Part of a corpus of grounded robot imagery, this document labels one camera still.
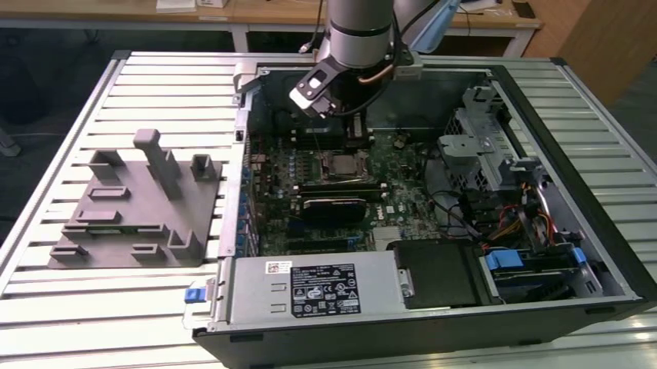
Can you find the wooden desk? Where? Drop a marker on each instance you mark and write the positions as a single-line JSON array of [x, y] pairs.
[[179, 14]]

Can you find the silver CPU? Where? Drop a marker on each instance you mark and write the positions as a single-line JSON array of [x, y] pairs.
[[344, 166]]

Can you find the grey parts rack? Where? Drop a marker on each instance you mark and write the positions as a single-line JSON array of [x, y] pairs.
[[154, 215]]

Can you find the hard disk in blue carrier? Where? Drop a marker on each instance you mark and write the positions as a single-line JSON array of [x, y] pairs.
[[502, 261]]

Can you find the black PC case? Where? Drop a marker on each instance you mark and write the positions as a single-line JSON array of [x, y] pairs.
[[360, 342]]

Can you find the silver power supply unit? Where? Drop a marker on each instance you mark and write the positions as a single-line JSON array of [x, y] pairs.
[[257, 292]]

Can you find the blue case latch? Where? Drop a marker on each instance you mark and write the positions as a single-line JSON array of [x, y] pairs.
[[194, 295]]

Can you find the silver drive cage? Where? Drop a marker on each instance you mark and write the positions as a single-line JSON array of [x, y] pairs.
[[482, 127]]

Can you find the black phone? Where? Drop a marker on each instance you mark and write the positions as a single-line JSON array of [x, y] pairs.
[[525, 9]]

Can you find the white box with print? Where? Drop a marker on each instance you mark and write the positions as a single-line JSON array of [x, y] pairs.
[[213, 3]]

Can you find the green RAM stick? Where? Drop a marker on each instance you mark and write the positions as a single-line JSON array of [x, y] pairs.
[[113, 230]]

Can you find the thin metal locking lever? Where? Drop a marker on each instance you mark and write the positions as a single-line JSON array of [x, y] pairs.
[[321, 145]]

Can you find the silver chipset heatsink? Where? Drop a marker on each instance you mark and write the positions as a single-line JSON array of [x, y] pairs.
[[386, 235]]

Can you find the CPU socket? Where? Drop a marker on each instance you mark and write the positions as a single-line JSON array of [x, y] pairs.
[[322, 169]]

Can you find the black RAM slot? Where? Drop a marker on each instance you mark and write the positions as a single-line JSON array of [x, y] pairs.
[[307, 145], [338, 187], [307, 134]]

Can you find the black expansion slot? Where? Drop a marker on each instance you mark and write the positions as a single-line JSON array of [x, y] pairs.
[[313, 246]]

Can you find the blue plastic tab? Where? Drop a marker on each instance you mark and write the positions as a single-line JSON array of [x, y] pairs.
[[579, 256]]

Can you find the black plastic shroud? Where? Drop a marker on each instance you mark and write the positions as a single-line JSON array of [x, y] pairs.
[[436, 276]]

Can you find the black graphics card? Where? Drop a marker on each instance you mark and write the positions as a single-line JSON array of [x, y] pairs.
[[334, 211]]

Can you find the wooden cabinet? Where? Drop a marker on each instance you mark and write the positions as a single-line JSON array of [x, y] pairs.
[[605, 46]]

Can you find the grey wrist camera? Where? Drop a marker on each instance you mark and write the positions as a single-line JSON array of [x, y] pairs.
[[409, 69]]

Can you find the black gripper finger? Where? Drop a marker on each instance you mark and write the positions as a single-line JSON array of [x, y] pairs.
[[353, 132], [365, 132]]

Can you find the green motherboard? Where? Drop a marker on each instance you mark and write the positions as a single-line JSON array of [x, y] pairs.
[[277, 180]]

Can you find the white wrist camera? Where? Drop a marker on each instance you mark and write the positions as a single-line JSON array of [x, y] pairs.
[[305, 102]]

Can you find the round beige board mount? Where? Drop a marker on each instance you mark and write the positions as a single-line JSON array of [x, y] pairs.
[[398, 145]]

